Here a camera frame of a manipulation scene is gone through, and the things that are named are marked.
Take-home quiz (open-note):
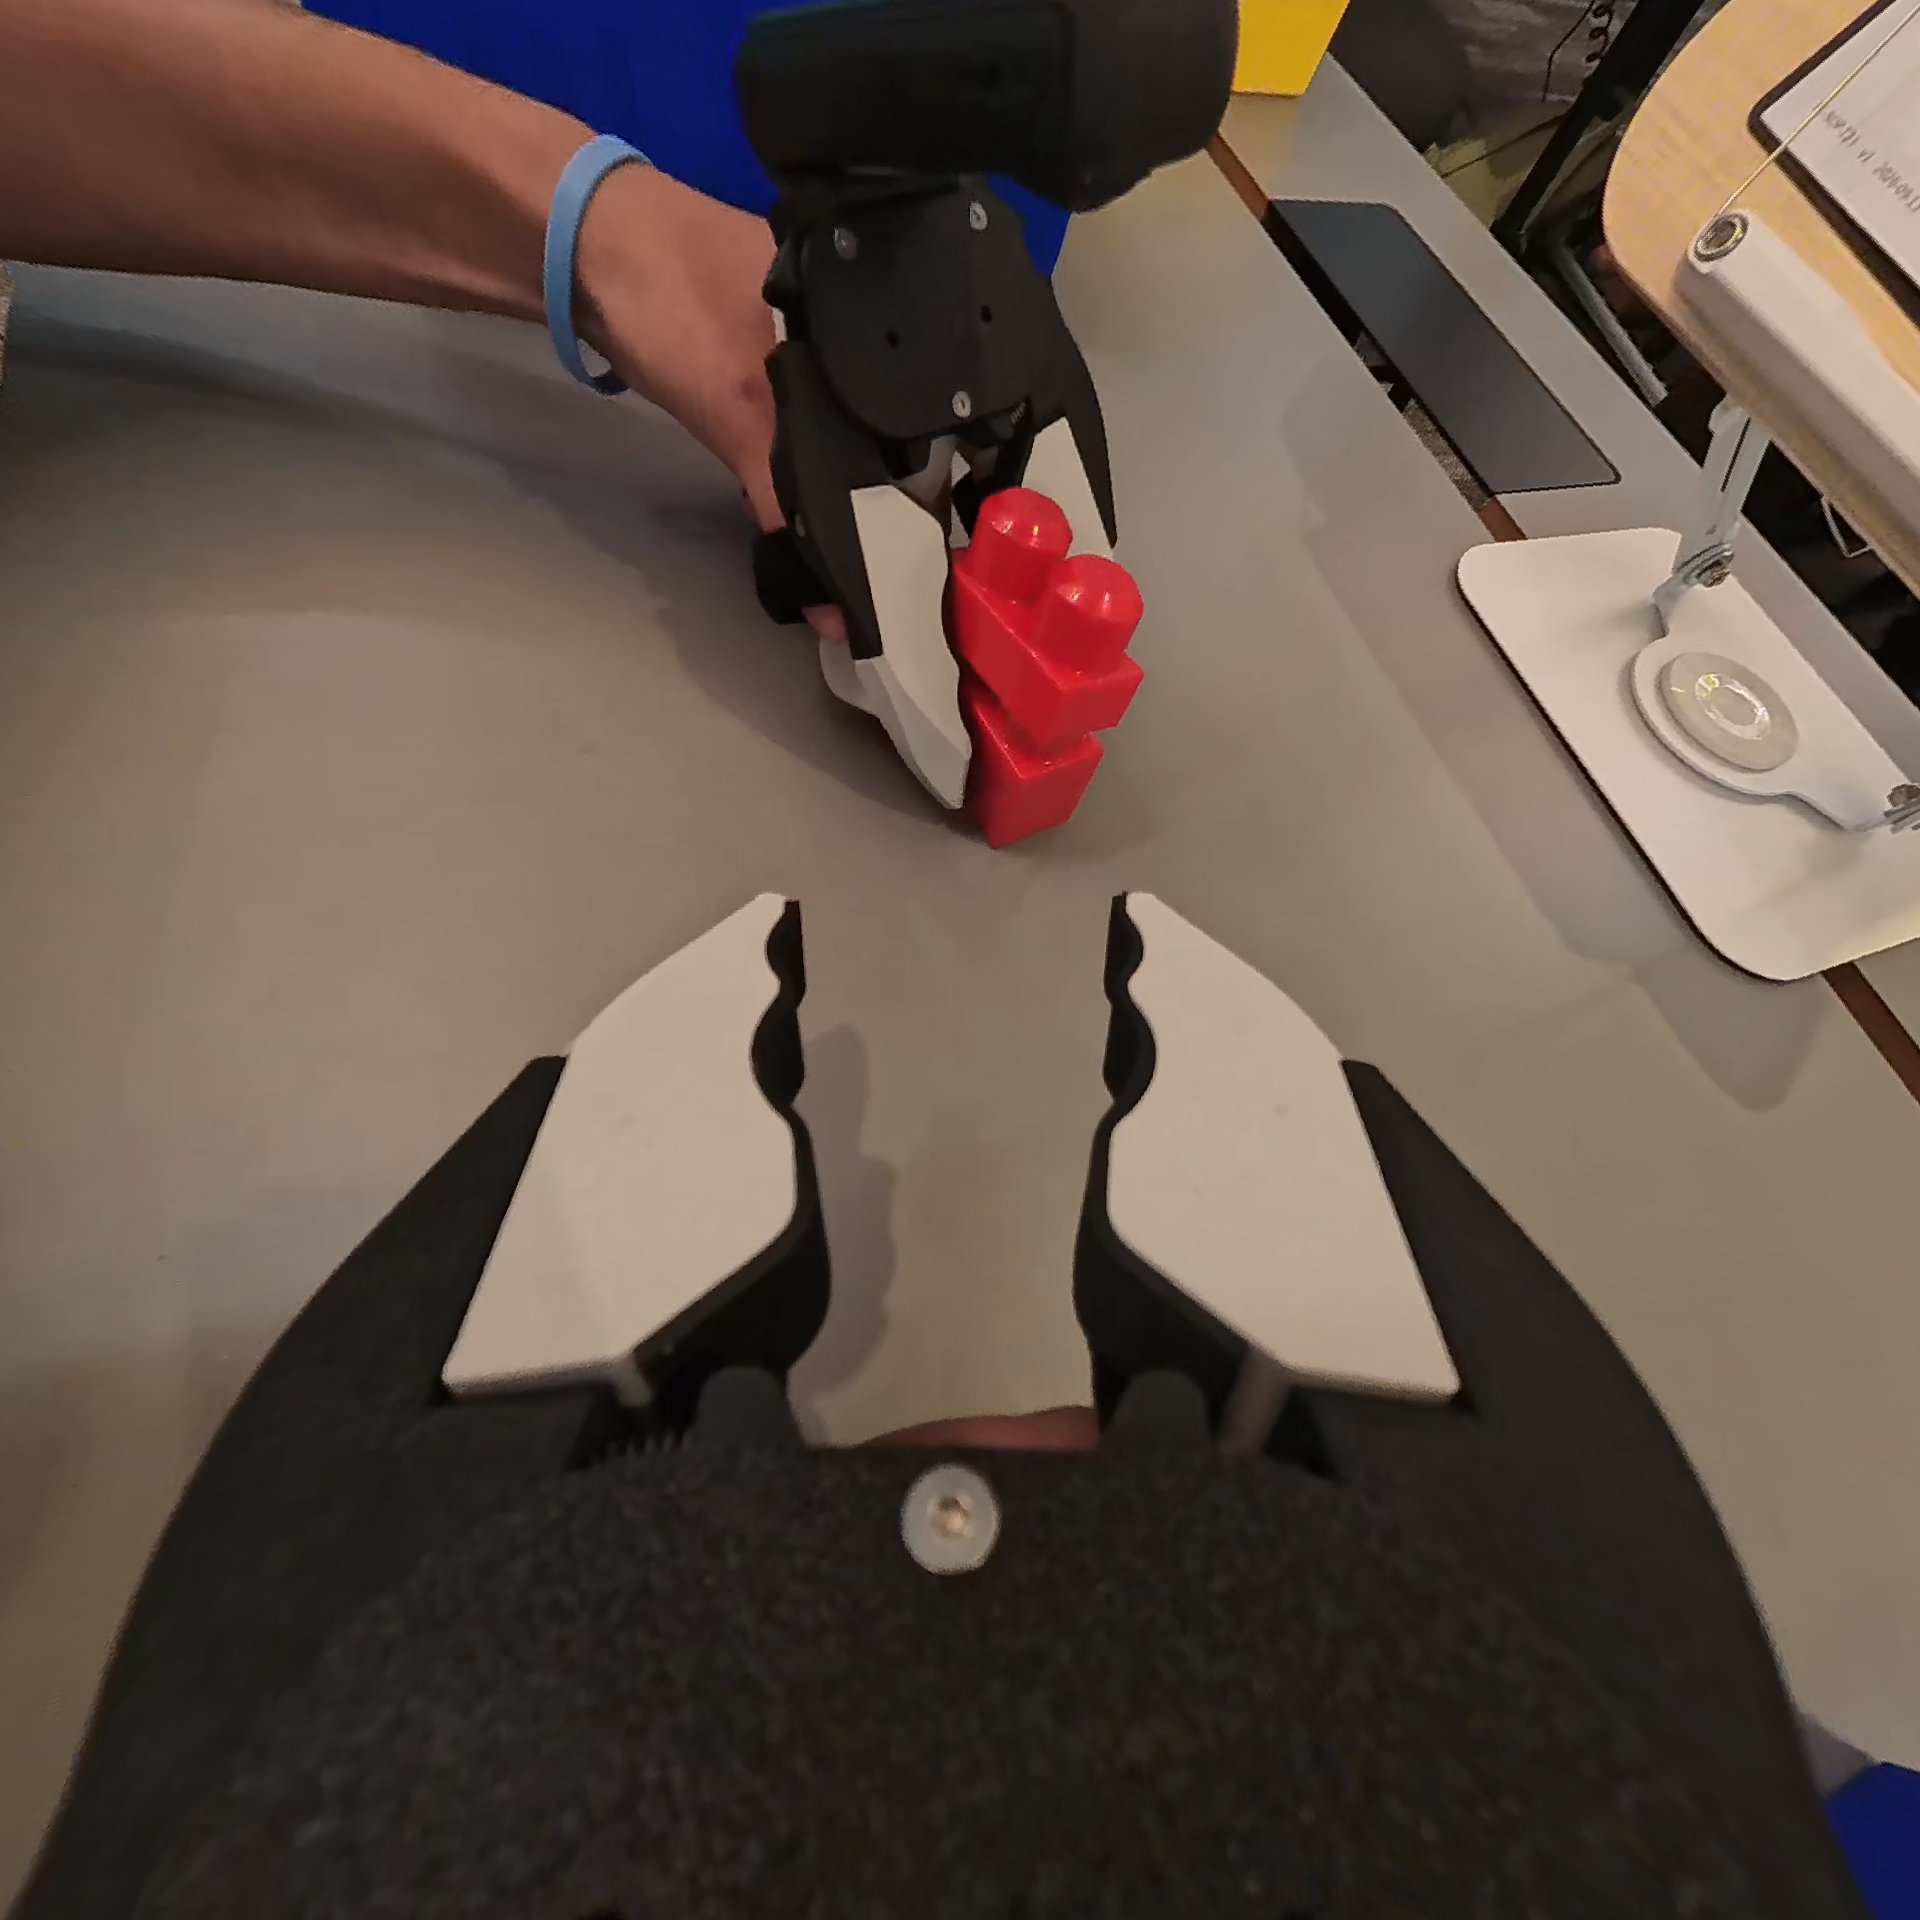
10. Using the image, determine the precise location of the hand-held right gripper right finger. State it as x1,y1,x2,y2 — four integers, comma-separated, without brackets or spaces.
1075,892,1464,1413

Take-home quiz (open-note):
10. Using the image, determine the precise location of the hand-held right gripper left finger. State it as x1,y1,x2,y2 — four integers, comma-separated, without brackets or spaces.
441,892,830,1406

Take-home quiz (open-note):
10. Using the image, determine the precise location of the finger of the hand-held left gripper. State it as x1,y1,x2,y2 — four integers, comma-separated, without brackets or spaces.
816,465,986,812

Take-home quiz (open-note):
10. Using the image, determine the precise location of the red two-stud toy block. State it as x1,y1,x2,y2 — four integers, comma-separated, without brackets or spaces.
947,487,1147,745

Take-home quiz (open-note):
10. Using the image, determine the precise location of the red toy building block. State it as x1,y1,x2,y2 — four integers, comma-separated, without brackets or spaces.
967,719,1106,848

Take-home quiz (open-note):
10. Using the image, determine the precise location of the blue plastic bin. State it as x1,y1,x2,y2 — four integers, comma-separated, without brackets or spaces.
302,0,1072,278
1801,1756,1920,1920

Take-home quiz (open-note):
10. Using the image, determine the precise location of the person's left forearm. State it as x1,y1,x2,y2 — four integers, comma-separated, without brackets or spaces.
0,0,618,337

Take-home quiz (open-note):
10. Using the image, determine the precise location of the person's left hand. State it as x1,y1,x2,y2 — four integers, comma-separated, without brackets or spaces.
586,166,827,633

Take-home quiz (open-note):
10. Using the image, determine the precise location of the yellow plastic bin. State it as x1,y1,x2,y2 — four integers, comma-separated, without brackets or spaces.
1233,0,1354,91

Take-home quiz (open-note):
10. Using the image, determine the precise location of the blue wristband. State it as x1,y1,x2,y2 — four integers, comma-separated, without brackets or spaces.
543,134,657,397

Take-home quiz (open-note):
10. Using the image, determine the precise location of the black flat panel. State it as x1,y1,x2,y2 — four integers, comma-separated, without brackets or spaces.
1262,197,1623,495

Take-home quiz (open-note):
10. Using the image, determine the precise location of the white book stand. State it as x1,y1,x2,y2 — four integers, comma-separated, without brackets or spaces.
1464,209,1920,982

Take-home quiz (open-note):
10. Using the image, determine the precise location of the printed instruction sheet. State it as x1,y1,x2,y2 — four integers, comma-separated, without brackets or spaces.
1755,0,1920,301

